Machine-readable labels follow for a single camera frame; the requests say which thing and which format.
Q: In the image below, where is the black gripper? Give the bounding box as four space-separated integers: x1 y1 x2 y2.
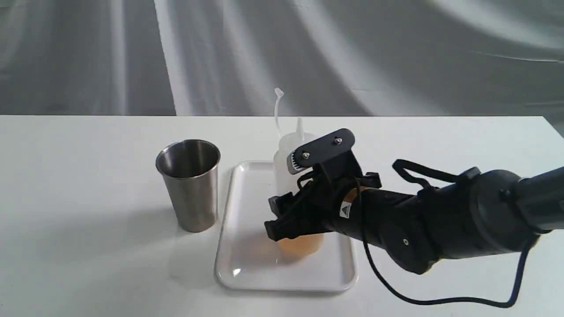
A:
264 171 383 241

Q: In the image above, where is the clear squeeze bottle with oil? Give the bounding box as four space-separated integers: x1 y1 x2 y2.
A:
272 88 326 258

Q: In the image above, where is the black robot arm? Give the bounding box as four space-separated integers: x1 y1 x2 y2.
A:
264 162 563 274

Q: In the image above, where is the stainless steel cup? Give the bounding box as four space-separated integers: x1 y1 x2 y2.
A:
155 139 221 233

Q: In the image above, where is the white plastic tray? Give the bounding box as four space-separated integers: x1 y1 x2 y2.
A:
214 160 359 293

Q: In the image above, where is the grey fabric backdrop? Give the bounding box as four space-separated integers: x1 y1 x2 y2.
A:
0 0 564 133

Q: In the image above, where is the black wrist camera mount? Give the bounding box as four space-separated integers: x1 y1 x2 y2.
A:
286 128 363 181

